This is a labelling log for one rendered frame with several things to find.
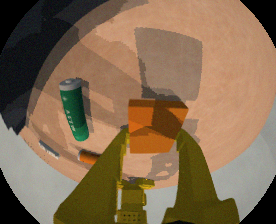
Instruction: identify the white domino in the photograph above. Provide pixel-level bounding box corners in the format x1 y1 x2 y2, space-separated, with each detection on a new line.
39 140 59 159

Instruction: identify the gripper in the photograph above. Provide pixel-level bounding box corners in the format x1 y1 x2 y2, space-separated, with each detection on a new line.
53 128 240 224

